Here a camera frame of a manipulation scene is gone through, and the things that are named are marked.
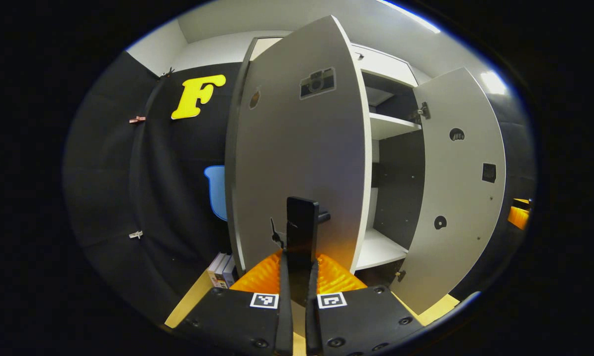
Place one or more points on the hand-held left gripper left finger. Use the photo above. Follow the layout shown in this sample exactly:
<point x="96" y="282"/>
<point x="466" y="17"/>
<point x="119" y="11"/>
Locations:
<point x="283" y="306"/>

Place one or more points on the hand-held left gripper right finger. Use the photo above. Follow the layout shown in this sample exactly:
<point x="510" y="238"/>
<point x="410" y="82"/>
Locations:
<point x="313" y="316"/>

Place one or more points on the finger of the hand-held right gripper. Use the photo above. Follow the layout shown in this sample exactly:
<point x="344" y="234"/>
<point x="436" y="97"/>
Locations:
<point x="518" y="215"/>

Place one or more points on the beige cabinet door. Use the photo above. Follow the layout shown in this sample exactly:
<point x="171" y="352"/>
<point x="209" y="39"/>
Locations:
<point x="297" y="148"/>
<point x="455" y="198"/>

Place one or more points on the beige double-door shoe cabinet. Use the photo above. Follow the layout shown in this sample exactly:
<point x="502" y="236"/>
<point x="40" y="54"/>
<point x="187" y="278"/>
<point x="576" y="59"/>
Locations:
<point x="401" y="188"/>

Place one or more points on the white cabinet shelf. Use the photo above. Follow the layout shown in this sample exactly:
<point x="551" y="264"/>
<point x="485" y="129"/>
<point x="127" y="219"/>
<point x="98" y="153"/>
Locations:
<point x="378" y="249"/>
<point x="391" y="126"/>

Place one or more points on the metal door hinge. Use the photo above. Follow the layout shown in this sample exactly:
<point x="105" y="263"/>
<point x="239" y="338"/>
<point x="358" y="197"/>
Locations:
<point x="423" y="110"/>
<point x="400" y="275"/>

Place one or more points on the dark blue upright book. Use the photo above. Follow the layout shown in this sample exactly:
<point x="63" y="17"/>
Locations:
<point x="232" y="274"/>

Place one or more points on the small ceiling light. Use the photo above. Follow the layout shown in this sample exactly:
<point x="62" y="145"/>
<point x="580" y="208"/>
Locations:
<point x="493" y="82"/>

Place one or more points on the white clip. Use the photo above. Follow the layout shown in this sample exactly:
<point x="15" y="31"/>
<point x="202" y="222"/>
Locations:
<point x="135" y="234"/>

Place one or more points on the black backdrop cloth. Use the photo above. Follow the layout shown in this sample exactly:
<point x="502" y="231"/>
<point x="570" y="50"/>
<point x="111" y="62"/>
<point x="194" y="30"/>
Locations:
<point x="109" y="173"/>

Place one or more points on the red clip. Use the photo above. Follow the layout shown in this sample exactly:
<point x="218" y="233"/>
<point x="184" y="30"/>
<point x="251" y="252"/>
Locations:
<point x="137" y="119"/>

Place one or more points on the black clip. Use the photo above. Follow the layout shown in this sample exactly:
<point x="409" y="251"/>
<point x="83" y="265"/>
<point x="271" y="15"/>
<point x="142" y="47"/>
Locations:
<point x="167" y="73"/>

